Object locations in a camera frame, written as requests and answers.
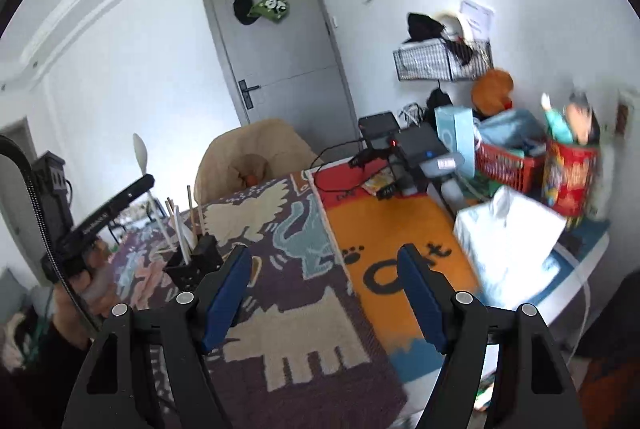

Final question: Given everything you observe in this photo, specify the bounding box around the red plastic basket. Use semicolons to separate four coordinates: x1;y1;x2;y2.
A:
475;143;544;194

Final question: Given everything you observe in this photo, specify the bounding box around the black hat on door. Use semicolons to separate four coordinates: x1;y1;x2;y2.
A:
233;0;259;26

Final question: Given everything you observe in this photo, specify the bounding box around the white plastic bag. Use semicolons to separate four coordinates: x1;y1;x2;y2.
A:
454;186;566;310

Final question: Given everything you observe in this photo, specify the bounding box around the green panda plush bag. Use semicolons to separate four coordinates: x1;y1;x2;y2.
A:
248;0;290;23

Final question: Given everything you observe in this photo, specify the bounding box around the light blue box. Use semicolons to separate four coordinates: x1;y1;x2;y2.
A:
435;105;475;179

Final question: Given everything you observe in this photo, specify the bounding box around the red cartoon tin can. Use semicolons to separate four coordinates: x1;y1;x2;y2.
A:
540;90;600;230

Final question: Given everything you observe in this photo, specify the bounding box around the black slotted utensil holder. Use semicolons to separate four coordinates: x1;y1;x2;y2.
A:
163;234;224;291

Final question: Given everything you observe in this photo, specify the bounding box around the person's left hand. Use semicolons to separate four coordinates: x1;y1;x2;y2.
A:
52;238;119;349

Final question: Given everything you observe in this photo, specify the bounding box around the patterned woven table cloth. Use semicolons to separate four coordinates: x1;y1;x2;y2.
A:
104;170;409;429

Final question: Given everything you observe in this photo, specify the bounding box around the grey door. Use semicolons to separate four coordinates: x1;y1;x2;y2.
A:
203;0;357;151

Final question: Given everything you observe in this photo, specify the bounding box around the wire mesh basket shelf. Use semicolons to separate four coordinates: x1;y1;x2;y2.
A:
393;39;494;82

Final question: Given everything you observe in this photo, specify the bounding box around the black door handle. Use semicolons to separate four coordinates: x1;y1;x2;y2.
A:
238;79;262;111

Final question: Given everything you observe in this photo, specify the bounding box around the black cable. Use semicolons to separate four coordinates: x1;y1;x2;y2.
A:
309;138;367;175

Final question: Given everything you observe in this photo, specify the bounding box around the snack packet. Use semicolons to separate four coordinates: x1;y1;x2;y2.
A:
361;168;395;196

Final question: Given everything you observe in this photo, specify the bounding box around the tan upholstered chair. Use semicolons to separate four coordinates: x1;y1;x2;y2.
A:
194;118;316;205

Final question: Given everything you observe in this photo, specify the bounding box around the orange plush toy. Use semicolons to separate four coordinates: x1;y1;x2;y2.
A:
471;68;514;117

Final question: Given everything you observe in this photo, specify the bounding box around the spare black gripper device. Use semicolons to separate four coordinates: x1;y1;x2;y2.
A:
348;112;465;200

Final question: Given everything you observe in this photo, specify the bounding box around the white plastic spoon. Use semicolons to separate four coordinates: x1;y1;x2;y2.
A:
131;132;177;253

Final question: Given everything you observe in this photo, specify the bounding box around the orange cat mat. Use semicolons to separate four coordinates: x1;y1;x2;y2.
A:
307;158;612;390

